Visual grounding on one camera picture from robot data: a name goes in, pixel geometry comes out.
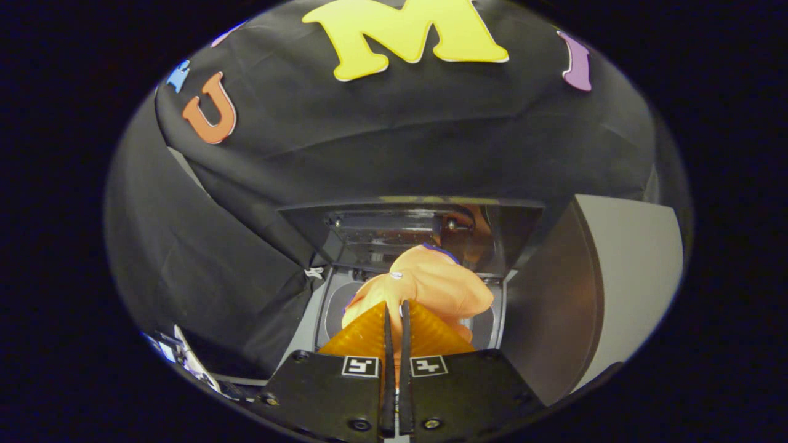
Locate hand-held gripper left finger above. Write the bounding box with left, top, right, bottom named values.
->
left=257, top=300, right=396, bottom=441

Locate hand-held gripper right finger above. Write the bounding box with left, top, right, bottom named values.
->
left=399, top=299, right=547, bottom=439

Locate grey washing machine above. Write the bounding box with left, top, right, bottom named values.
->
left=280, top=197, right=545, bottom=382

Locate orange polo shirt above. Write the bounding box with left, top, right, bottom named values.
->
left=342, top=243, right=494, bottom=388

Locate dark washing machine lid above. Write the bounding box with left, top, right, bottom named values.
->
left=280, top=197, right=545, bottom=279

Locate white and blue equipment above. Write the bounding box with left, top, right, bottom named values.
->
left=143, top=325, right=247, bottom=397

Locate beige metal cabinet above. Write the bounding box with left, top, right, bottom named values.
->
left=502, top=194, right=685, bottom=407

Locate black backdrop cloth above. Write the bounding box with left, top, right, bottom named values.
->
left=105, top=0, right=690, bottom=379

